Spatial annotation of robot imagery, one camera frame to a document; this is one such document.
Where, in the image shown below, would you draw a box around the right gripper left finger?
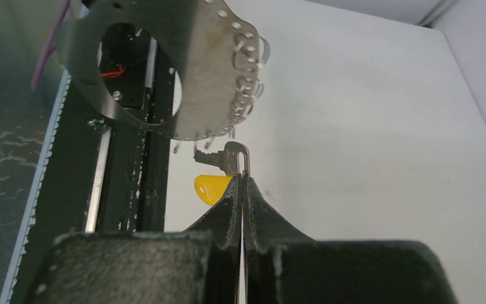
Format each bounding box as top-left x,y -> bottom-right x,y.
25,175 -> 242,303

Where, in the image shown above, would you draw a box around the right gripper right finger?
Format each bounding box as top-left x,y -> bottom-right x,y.
242,176 -> 457,303

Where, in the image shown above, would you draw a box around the key with yellow tag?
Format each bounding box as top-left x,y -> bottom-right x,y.
194,141 -> 250,206

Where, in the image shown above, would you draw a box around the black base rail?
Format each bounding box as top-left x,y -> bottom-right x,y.
10,25 -> 177,304

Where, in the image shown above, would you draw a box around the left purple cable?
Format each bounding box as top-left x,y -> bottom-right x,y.
30,0 -> 72,92

